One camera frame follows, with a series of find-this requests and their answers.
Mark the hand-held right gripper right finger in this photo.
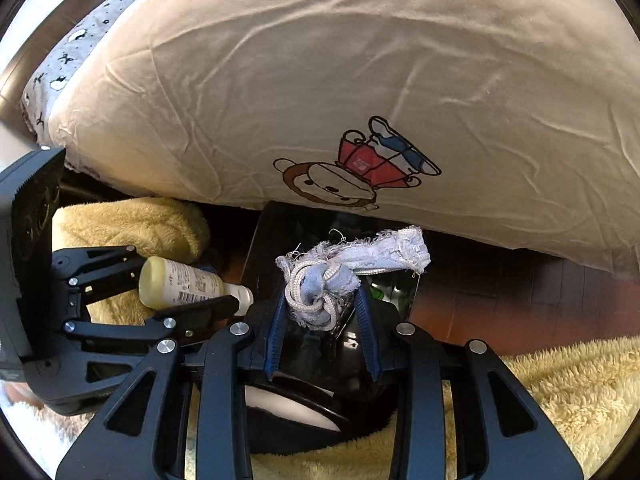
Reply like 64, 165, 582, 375
356, 291, 585, 480

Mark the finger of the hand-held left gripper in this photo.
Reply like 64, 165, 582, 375
52, 245, 147, 307
30, 295, 242, 416

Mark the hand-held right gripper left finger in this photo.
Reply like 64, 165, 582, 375
55, 299, 290, 480

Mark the yellow fleece blanket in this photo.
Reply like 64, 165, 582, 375
52, 197, 640, 480

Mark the pale yellow plastic bottle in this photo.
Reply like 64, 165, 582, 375
138, 256, 255, 317

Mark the frayed light blue cloth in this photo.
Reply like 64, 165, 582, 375
275, 226, 432, 332

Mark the grey printed pillow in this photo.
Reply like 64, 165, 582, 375
20, 0, 151, 143

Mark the beige pillow with monkey print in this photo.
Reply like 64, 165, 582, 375
49, 0, 640, 283

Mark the white fleece cloth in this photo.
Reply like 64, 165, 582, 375
0, 397, 92, 463

